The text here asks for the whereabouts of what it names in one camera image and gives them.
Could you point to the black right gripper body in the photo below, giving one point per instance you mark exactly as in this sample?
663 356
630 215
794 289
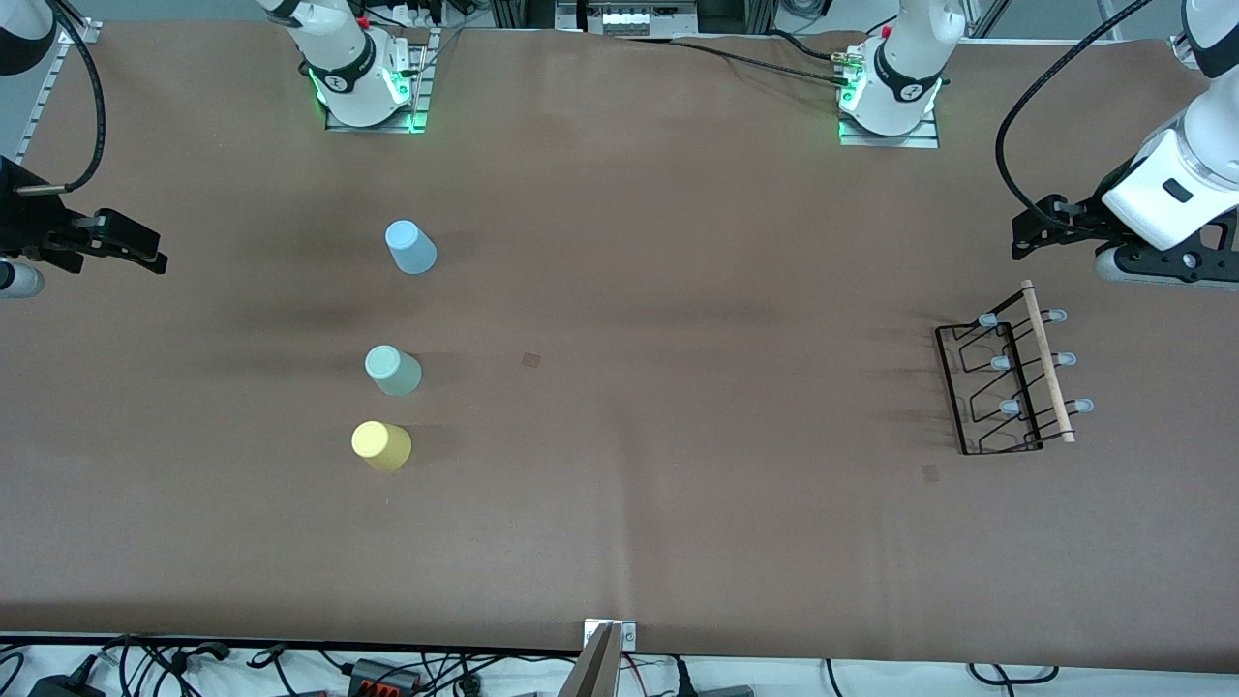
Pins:
27 215

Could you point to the pale green plastic cup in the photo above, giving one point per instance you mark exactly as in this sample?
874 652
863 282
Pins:
393 371

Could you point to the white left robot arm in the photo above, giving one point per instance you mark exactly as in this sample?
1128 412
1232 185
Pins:
905 82

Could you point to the pale blue plastic cup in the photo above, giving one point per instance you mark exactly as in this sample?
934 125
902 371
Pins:
411 247

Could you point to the yellow plastic cup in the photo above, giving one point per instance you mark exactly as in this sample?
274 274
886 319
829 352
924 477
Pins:
381 445

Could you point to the white power strip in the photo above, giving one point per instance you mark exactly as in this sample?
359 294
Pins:
411 12

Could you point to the brown table cover sheet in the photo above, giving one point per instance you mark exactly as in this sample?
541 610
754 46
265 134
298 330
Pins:
678 290

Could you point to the black power adapter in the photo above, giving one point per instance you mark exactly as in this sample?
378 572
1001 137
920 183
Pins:
63 685

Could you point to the black orange connector block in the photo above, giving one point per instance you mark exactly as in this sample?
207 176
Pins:
382 676

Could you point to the grey floor plug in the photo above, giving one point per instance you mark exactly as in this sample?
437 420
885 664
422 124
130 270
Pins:
721 691

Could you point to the grey angled beam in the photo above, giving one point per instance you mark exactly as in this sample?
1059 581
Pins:
590 673

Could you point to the slotted aluminium rail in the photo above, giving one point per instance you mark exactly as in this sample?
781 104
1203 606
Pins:
44 106
1183 50

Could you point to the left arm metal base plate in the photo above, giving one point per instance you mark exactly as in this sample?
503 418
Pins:
891 140

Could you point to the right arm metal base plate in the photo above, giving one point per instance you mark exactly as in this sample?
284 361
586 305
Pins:
418 87

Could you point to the small metal edge bracket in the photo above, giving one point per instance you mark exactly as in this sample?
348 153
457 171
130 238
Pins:
627 634

